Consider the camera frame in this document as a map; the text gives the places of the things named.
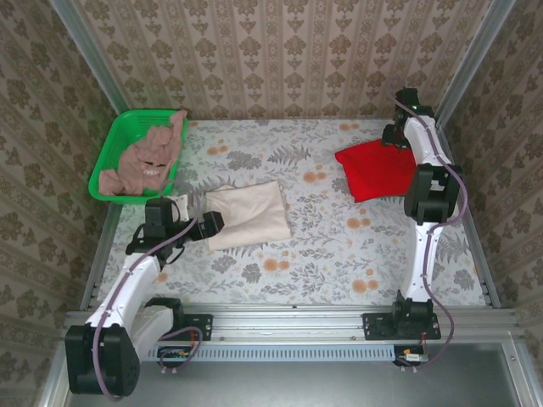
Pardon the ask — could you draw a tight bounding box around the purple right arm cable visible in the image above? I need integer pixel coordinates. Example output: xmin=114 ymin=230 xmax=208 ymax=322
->
xmin=389 ymin=78 xmax=470 ymax=374

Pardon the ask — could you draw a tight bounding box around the red t-shirt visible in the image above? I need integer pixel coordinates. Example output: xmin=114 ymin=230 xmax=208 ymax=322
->
xmin=334 ymin=137 xmax=419 ymax=204

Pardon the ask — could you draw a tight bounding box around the green plastic basket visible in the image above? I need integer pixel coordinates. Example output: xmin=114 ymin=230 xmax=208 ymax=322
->
xmin=87 ymin=109 xmax=189 ymax=205

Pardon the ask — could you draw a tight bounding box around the grey metal sheet panel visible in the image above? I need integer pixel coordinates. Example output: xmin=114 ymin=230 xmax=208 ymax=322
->
xmin=40 ymin=341 xmax=534 ymax=407

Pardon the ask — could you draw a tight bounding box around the aluminium mounting rail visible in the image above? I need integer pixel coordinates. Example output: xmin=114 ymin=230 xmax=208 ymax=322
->
xmin=63 ymin=305 xmax=522 ymax=343

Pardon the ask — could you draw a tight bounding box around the grey slotted cable duct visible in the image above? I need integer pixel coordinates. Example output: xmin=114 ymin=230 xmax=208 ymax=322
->
xmin=146 ymin=345 xmax=395 ymax=361

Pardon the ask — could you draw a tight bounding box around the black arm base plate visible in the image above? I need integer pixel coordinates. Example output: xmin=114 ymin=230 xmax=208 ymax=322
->
xmin=362 ymin=312 xmax=441 ymax=342
xmin=169 ymin=313 xmax=213 ymax=342

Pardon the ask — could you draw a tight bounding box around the pink-brown t-shirt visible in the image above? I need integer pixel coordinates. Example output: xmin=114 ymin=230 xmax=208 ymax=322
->
xmin=98 ymin=109 xmax=189 ymax=196

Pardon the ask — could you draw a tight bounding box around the small white cable connector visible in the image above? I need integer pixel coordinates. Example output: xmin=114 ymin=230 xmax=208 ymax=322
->
xmin=400 ymin=348 xmax=428 ymax=364

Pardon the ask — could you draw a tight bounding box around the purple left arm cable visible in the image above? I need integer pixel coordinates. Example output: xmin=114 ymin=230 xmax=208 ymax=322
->
xmin=92 ymin=178 xmax=204 ymax=402

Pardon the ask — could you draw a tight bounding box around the aluminium frame post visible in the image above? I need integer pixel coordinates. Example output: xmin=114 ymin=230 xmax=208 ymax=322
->
xmin=433 ymin=0 xmax=517 ymax=128
xmin=48 ymin=0 xmax=140 ymax=124

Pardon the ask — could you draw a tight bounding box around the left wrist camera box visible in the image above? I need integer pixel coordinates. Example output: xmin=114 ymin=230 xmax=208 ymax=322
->
xmin=168 ymin=193 xmax=188 ymax=221

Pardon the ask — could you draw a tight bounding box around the cream t-shirt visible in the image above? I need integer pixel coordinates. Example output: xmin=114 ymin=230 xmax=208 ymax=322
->
xmin=204 ymin=180 xmax=293 ymax=252

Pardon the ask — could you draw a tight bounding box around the floral tablecloth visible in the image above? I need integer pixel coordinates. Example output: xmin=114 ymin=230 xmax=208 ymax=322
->
xmin=104 ymin=119 xmax=489 ymax=306

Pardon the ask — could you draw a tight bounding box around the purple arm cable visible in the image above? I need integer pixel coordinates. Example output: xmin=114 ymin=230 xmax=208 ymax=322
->
xmin=389 ymin=78 xmax=470 ymax=374
xmin=92 ymin=178 xmax=204 ymax=402

